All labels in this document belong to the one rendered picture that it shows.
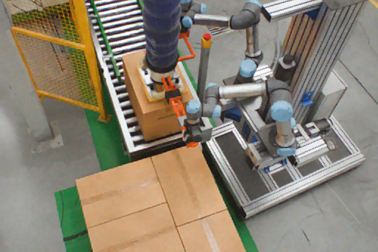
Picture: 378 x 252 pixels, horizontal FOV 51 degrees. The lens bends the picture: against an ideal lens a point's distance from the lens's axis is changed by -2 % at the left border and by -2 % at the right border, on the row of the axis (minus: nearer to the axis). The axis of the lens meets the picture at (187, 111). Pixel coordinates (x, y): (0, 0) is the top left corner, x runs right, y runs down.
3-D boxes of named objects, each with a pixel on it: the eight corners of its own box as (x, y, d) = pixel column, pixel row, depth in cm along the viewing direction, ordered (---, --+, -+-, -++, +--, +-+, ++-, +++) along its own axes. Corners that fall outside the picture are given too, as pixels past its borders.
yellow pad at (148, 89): (136, 67, 299) (135, 63, 295) (148, 64, 301) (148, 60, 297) (149, 103, 282) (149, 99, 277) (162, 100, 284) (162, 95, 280)
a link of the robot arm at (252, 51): (242, 70, 294) (237, 8, 253) (249, 56, 302) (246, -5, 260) (258, 73, 289) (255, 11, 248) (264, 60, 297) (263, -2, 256)
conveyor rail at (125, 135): (74, -13, 447) (71, -27, 432) (78, -13, 449) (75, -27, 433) (130, 161, 328) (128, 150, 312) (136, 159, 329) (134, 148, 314)
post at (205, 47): (194, 107, 411) (201, 37, 329) (200, 105, 413) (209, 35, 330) (196, 112, 408) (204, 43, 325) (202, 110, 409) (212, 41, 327)
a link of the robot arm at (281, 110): (294, 137, 259) (290, 86, 216) (297, 158, 250) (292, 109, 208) (276, 139, 262) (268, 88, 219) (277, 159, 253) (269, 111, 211)
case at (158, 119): (125, 86, 354) (121, 55, 321) (167, 75, 363) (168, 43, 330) (145, 142, 323) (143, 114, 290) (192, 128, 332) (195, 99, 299)
